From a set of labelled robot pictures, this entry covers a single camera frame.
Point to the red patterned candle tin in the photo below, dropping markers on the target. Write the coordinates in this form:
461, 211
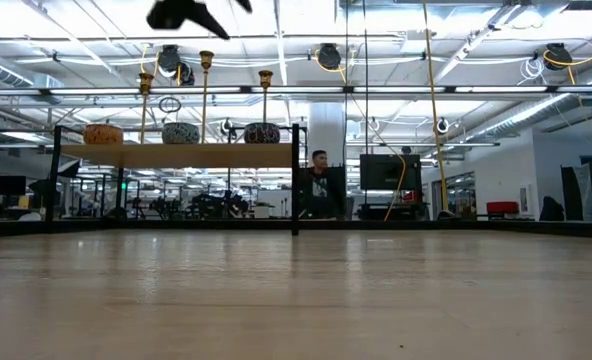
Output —
262, 133

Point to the orange patterned candle tin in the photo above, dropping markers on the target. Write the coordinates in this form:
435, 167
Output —
103, 135

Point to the wooden shelf with black legs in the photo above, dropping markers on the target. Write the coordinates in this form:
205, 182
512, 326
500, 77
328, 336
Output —
176, 156

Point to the long ceiling light strip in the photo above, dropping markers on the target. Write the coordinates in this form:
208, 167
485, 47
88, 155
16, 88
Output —
401, 90

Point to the person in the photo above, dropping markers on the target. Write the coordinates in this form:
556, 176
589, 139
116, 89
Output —
320, 187

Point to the black background monitor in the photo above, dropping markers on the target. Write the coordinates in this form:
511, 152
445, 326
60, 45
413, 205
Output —
7, 186

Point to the red seat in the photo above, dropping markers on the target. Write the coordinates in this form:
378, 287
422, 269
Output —
502, 207

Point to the black office chair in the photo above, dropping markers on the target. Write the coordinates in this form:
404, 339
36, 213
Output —
552, 210

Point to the black wall screen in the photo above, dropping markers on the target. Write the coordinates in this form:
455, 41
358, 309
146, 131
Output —
390, 172

